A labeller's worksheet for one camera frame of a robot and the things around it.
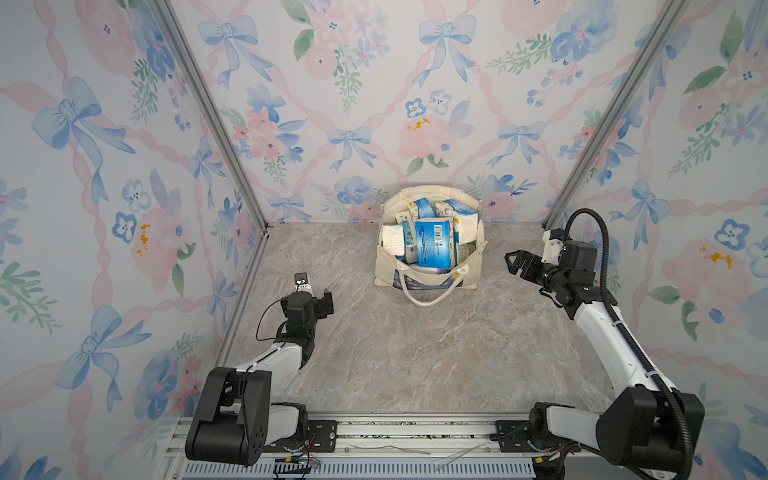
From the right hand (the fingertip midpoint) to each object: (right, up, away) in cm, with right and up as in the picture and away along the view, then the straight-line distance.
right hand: (524, 258), depth 83 cm
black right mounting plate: (-7, -43, -10) cm, 45 cm away
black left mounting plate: (-55, -44, -9) cm, 71 cm away
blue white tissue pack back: (-36, +5, +1) cm, 37 cm away
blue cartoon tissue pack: (-16, +10, -1) cm, 19 cm away
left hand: (-61, -10, +8) cm, 62 cm away
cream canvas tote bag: (-26, -8, +3) cm, 28 cm away
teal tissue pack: (-31, +3, +5) cm, 31 cm away
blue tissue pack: (-25, +4, -3) cm, 26 cm away
